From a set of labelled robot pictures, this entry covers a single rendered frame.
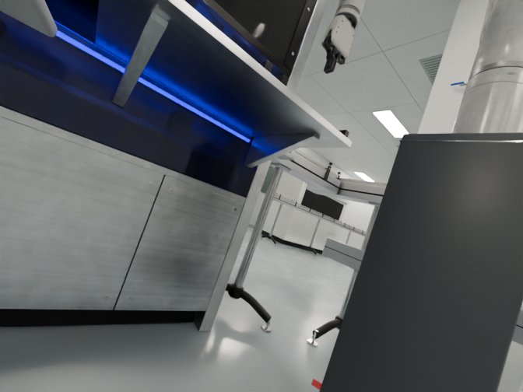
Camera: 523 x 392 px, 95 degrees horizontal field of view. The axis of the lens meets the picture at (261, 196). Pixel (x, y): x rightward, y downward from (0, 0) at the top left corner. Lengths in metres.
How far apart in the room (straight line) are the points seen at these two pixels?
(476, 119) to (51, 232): 1.12
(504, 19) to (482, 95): 0.17
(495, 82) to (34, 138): 1.12
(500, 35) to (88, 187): 1.12
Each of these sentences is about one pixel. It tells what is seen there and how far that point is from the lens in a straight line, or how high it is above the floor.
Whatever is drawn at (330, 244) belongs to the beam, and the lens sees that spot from 1.65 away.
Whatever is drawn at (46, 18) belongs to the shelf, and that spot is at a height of 0.78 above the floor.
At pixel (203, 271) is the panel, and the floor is 0.26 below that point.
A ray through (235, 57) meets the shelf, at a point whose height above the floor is 0.86.
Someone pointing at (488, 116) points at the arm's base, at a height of 0.93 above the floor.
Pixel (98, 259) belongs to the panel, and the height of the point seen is 0.26.
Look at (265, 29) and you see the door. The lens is 1.19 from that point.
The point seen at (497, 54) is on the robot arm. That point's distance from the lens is 0.82.
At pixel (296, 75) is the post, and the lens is 1.25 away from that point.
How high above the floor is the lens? 0.58
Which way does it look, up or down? 3 degrees up
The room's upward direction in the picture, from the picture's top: 20 degrees clockwise
